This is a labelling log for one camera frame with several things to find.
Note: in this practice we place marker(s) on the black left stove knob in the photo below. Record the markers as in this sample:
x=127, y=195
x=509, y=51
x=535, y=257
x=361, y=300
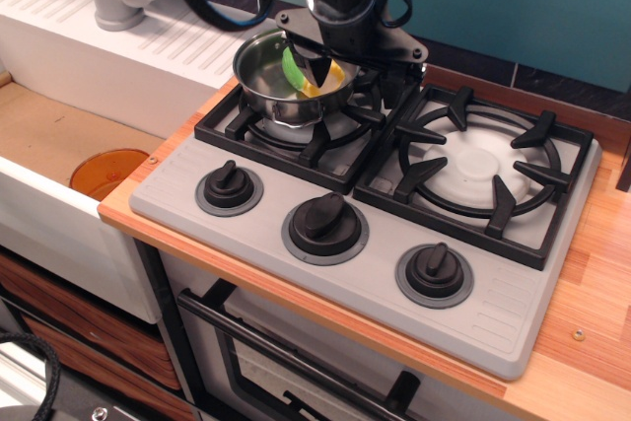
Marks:
x=229, y=191

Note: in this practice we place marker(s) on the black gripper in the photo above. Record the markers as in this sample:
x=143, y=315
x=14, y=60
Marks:
x=319, y=35

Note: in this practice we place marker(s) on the orange plastic plate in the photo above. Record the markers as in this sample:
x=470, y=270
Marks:
x=99, y=175

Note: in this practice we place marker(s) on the grey toy stove top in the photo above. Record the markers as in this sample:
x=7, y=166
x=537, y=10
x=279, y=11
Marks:
x=494, y=329

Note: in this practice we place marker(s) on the white toy sink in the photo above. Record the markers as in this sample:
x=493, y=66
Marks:
x=69, y=91

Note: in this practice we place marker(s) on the small steel pot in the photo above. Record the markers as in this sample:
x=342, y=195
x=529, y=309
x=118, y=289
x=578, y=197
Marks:
x=258, y=67

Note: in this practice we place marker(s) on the black stove knob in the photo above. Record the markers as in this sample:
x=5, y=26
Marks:
x=229, y=191
x=325, y=231
x=434, y=276

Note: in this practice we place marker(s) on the toy oven door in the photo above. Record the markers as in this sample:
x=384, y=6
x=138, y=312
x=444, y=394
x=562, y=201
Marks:
x=272, y=364

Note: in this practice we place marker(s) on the black left burner grate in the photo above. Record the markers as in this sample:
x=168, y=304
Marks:
x=331, y=153

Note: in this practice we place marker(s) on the black middle stove knob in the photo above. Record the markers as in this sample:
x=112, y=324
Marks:
x=325, y=231

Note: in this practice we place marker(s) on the black burner grate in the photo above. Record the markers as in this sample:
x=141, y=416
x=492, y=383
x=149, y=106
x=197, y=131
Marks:
x=331, y=153
x=490, y=176

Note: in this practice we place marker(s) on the black right stove knob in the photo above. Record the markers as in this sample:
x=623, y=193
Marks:
x=434, y=276

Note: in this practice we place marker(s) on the wooden drawer fronts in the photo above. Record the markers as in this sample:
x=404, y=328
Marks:
x=109, y=348

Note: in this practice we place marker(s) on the black right burner grate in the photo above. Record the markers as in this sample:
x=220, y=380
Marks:
x=490, y=176

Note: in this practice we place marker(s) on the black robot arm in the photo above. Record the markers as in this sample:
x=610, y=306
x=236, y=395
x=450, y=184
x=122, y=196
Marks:
x=394, y=13

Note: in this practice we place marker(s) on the yellow green toy corncob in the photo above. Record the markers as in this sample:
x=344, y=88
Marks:
x=299, y=82

